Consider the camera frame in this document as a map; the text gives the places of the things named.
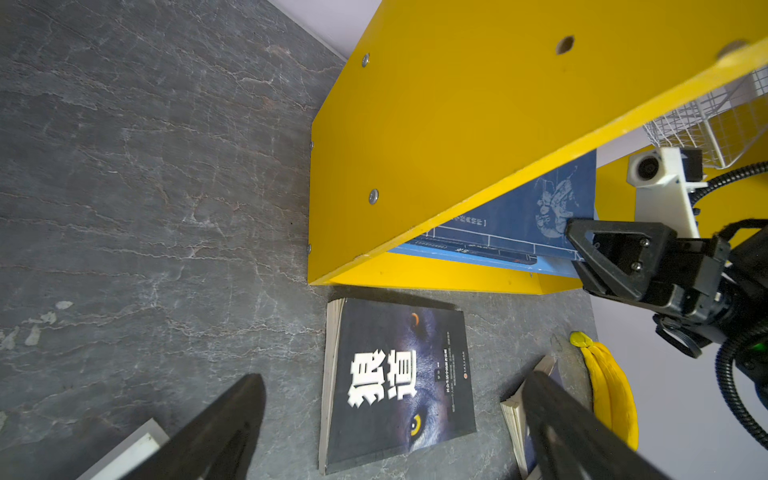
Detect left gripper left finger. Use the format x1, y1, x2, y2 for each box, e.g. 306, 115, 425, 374
125, 374, 267, 479

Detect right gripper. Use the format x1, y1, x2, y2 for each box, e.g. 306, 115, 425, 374
566, 219, 767, 358

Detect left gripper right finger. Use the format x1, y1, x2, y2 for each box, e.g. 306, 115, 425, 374
523, 371, 667, 480

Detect blue book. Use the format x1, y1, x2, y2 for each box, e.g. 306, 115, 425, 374
500, 382, 542, 480

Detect blue book Sunzi label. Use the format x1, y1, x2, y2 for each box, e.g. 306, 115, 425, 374
393, 150, 597, 267

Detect black wolf cover book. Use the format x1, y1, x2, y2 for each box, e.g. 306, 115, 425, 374
318, 298, 477, 475

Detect yellow toy banana bunch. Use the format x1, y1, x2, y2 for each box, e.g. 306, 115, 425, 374
570, 331, 639, 451

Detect white book black lettering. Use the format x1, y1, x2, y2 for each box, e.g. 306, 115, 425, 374
78, 419, 170, 480

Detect yellow bookshelf pink blue shelves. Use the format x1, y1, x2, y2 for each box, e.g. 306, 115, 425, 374
307, 1, 767, 295

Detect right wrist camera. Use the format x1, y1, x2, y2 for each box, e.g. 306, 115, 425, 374
627, 147, 707, 238

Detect white wire basket behind shelf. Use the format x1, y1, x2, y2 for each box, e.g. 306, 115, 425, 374
643, 66, 767, 170

